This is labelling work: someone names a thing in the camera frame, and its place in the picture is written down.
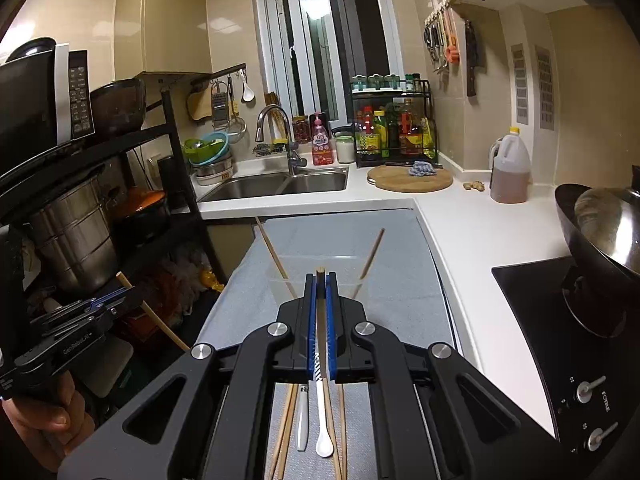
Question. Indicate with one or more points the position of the black cylinder container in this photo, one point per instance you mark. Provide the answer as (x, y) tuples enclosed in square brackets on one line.
[(172, 182)]

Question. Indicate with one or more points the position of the person's left hand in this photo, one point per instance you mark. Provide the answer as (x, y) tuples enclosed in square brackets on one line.
[(45, 425)]

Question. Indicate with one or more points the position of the stainless steel sink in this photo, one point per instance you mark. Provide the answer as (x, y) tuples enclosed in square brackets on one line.
[(250, 187)]

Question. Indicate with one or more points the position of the black burner grate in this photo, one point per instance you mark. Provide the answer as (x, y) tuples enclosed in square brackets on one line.
[(590, 305)]

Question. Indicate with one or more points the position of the grey wall vent grille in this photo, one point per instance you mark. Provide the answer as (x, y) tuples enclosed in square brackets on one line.
[(545, 87), (520, 85)]

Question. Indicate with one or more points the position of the dark round lid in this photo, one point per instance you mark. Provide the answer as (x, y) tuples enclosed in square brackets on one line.
[(30, 49)]

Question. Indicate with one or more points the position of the chrome faucet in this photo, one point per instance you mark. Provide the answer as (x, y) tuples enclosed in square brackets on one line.
[(292, 155)]

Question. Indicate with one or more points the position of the white hanging ladle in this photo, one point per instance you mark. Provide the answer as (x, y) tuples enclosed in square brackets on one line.
[(247, 91)]

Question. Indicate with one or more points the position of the black metal shelf rack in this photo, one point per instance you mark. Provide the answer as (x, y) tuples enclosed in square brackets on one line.
[(174, 160)]

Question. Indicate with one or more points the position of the green colander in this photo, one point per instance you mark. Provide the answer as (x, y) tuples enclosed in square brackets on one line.
[(207, 150)]

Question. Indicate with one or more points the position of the hanging wooden board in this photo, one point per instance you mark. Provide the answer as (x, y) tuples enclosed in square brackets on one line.
[(199, 105)]

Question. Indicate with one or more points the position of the white jar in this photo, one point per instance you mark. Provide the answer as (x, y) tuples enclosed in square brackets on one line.
[(344, 150)]

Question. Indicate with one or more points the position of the steel stock pot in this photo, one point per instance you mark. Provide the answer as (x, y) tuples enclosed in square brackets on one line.
[(70, 240)]

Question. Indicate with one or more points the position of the black spice rack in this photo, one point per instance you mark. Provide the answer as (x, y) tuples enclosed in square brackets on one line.
[(430, 125)]

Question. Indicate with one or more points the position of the crumpled plastic bags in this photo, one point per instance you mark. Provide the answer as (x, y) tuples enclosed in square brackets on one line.
[(197, 280)]

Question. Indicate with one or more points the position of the glass jar with red contents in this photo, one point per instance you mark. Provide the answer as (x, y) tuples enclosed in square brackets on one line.
[(300, 132)]

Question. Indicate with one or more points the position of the metal grater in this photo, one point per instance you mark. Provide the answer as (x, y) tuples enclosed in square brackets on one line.
[(220, 107)]

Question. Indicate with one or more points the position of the group of sauce bottles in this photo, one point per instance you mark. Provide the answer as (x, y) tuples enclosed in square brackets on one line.
[(395, 135)]

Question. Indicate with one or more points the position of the orange pot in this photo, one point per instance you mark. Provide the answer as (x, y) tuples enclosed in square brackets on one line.
[(142, 202)]

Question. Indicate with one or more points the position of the round wooden cutting board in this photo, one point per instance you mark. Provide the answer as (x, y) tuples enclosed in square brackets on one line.
[(395, 182)]

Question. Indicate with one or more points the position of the clear plastic container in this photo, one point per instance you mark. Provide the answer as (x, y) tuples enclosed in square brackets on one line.
[(282, 272)]

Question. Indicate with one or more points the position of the microwave oven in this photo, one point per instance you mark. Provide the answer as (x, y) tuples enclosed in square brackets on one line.
[(30, 105)]

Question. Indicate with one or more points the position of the blue dish cloth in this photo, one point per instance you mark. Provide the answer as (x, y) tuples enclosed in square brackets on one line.
[(422, 168)]

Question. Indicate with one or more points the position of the grey fabric mat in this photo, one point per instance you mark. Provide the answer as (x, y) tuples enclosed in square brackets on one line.
[(400, 260)]

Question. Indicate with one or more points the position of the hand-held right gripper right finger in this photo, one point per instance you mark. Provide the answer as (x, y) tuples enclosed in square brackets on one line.
[(331, 330)]

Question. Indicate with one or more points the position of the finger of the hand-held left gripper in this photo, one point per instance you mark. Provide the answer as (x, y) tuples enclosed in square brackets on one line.
[(120, 294), (90, 322)]

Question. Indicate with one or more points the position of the dark brown bowl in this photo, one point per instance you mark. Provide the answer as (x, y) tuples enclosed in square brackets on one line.
[(117, 107)]

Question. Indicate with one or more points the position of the steel basin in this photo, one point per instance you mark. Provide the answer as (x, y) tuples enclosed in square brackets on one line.
[(215, 172)]

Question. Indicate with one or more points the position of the cooking oil jug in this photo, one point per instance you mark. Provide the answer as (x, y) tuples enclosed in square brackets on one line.
[(510, 175)]

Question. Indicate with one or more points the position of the pink dish soap bottle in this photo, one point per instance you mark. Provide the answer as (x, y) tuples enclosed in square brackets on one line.
[(322, 145)]

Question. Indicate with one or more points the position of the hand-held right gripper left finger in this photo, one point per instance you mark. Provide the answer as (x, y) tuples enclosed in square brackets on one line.
[(311, 330)]

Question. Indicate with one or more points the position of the window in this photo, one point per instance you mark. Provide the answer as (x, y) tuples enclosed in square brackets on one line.
[(320, 35)]

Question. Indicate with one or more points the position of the black glass cooktop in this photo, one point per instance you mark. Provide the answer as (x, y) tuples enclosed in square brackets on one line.
[(530, 290)]

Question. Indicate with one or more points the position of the ginger root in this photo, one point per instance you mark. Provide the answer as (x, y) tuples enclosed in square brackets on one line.
[(474, 186)]

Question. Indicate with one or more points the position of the row of spice jars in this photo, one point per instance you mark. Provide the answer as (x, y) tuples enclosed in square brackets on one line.
[(375, 82)]

